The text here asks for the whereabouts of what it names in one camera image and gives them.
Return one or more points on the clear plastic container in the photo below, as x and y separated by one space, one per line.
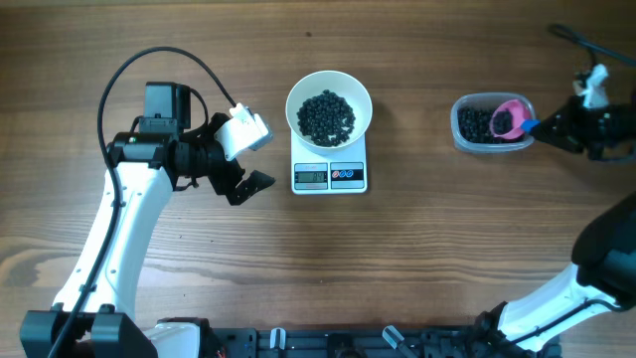
483 101

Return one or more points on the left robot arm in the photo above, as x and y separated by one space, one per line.
93 314

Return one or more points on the black beans in bowl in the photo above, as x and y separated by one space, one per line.
327 119

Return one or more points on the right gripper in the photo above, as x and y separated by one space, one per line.
565 133

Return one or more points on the pink scoop blue handle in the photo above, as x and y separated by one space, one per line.
512 120

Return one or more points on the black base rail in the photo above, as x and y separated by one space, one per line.
283 343

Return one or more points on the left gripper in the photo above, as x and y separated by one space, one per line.
223 183

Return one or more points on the white bowl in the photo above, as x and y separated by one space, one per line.
340 83

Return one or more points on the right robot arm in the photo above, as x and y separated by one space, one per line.
601 275

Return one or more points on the black beans in container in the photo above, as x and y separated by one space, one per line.
474 125

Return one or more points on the white digital kitchen scale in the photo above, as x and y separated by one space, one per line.
337 173

